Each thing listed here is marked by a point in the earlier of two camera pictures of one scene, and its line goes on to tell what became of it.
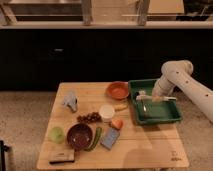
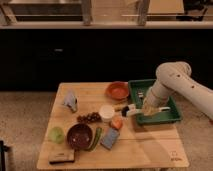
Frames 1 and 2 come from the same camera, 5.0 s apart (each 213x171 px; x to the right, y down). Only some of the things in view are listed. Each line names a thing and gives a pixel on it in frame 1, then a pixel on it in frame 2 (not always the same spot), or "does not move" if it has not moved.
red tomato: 116,123 does not move
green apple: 56,135 does not move
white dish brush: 153,98 to 129,110
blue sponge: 109,137 does not move
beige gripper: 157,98 to 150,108
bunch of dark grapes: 90,117 does not move
